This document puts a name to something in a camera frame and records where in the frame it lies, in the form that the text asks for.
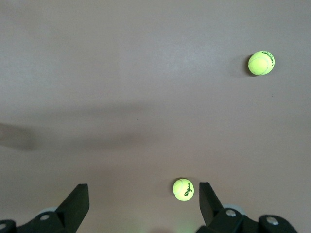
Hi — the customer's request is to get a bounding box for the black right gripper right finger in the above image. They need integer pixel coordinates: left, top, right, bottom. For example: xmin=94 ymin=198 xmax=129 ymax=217
xmin=195 ymin=182 xmax=298 ymax=233

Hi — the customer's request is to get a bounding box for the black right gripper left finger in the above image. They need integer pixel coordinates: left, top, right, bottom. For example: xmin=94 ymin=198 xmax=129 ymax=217
xmin=0 ymin=183 xmax=90 ymax=233

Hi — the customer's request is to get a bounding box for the yellow tennis ball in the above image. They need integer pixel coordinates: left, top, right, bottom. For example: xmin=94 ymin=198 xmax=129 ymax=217
xmin=248 ymin=50 xmax=276 ymax=76
xmin=173 ymin=178 xmax=194 ymax=201

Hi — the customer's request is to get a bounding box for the brown table cover mat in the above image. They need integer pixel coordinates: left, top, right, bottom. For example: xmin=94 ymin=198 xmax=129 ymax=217
xmin=0 ymin=0 xmax=311 ymax=233

